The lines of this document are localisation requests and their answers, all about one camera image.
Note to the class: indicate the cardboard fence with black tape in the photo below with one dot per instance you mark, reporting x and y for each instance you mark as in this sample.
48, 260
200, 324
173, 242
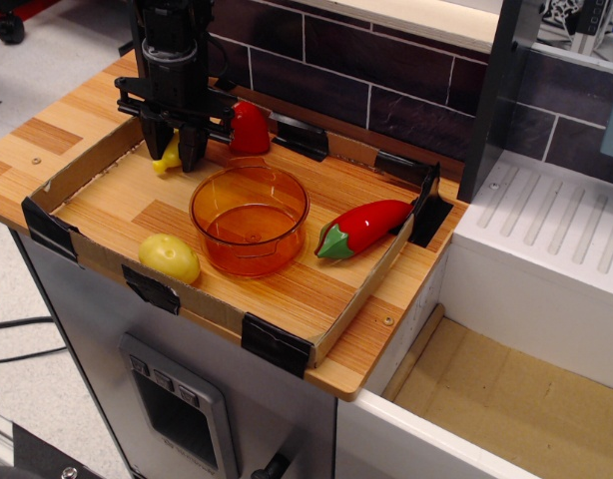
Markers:
315, 318

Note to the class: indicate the yellow toy potato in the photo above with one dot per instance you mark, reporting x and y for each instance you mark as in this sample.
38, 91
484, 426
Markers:
171, 256

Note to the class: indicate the yellow toy banana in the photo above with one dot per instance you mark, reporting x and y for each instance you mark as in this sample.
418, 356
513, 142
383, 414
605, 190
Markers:
170, 158

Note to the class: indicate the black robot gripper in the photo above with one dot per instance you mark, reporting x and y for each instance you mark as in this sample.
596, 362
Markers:
174, 94

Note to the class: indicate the grey toy oven front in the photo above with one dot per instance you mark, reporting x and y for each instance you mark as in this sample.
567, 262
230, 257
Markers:
180, 401

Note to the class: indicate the dark grey vertical post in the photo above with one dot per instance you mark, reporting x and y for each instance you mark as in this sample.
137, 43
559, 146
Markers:
516, 32

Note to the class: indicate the red toy strawberry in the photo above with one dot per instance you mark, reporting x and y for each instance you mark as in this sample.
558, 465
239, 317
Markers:
250, 130

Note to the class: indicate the orange transparent plastic pot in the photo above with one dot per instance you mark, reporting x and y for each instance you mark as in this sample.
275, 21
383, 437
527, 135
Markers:
250, 217

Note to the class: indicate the black caster wheel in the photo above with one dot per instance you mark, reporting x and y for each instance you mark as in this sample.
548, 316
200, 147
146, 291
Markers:
12, 30

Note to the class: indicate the white toy sink unit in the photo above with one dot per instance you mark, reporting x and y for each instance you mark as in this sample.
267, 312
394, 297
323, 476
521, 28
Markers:
504, 367

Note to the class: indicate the red toy chili pepper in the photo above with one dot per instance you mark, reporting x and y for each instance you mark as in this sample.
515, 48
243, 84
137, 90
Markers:
357, 229

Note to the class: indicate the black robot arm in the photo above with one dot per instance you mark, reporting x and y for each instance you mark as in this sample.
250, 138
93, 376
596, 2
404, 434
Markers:
172, 26

